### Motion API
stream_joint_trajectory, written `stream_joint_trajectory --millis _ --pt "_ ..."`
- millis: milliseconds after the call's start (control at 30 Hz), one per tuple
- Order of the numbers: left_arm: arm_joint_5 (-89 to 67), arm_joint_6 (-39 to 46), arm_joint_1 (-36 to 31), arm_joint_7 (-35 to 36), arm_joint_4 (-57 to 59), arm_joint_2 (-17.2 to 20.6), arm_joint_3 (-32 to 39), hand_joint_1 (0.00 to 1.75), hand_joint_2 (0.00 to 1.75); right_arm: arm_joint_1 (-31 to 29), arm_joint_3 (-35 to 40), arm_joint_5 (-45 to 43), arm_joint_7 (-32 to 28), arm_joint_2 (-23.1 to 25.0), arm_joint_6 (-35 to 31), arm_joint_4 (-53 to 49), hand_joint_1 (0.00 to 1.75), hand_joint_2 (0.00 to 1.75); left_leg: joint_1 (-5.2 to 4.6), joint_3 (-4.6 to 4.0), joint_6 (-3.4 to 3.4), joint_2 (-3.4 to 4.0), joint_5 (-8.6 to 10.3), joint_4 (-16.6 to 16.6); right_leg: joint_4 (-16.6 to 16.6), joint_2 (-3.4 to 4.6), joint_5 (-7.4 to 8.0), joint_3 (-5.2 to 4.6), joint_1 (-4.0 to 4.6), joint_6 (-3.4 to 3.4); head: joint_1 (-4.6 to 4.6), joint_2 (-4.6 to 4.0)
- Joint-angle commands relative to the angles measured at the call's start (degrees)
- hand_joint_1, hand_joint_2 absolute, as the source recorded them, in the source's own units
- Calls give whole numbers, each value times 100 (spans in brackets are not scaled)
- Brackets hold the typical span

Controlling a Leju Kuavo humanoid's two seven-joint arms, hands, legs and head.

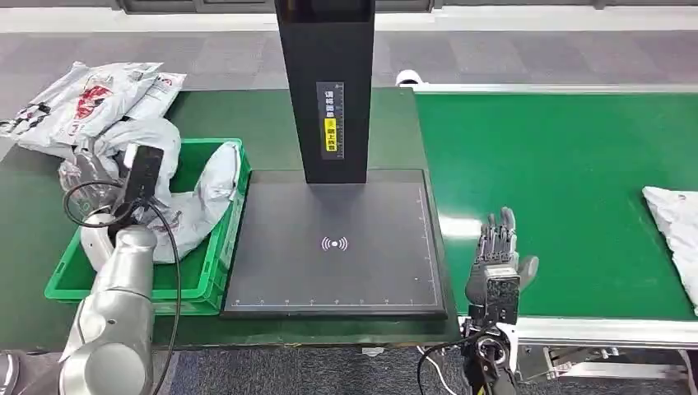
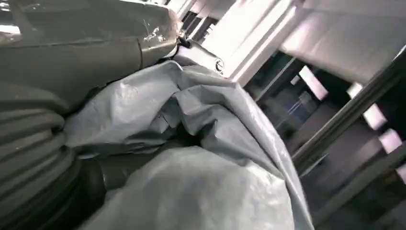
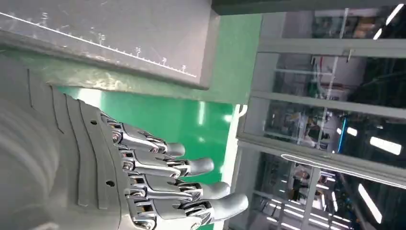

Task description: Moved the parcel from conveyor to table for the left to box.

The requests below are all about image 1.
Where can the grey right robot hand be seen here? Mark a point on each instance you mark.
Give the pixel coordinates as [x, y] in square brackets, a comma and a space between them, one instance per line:
[499, 283]

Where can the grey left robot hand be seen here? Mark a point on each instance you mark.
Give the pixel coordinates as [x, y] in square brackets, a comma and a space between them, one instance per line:
[143, 171]

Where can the grey parcel bag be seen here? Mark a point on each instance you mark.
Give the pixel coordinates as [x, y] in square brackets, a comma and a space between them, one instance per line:
[202, 202]

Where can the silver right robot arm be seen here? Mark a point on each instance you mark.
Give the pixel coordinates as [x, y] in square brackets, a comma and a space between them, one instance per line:
[488, 360]

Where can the white parcel black print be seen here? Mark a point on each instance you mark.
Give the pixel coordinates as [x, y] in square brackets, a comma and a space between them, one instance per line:
[158, 95]

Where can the white parcel red print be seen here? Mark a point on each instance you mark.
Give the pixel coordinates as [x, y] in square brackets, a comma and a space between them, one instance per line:
[93, 98]

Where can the green plastic crate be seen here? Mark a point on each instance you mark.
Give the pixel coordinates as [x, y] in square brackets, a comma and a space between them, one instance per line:
[210, 272]

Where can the green conveyor belt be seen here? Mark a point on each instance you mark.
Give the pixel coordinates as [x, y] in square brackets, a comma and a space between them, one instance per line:
[545, 163]

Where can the dark flat scanner plate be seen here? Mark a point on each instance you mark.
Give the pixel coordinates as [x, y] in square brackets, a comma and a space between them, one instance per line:
[332, 240]

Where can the white plain parcel bag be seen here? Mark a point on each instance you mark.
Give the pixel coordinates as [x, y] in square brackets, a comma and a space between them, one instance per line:
[679, 240]

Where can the black scanner column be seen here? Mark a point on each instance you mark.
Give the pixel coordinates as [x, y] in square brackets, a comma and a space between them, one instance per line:
[330, 120]

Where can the black yellow column label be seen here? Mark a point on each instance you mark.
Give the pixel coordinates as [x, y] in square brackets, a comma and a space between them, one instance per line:
[330, 120]

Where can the white conveyor roller cap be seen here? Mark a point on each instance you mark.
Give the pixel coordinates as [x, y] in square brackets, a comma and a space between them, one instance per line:
[408, 77]

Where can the grey shoe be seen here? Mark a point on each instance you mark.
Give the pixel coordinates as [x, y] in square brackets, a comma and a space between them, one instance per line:
[7, 373]

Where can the silver conveyor frame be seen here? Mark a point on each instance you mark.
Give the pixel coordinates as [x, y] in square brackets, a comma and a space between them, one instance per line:
[600, 331]

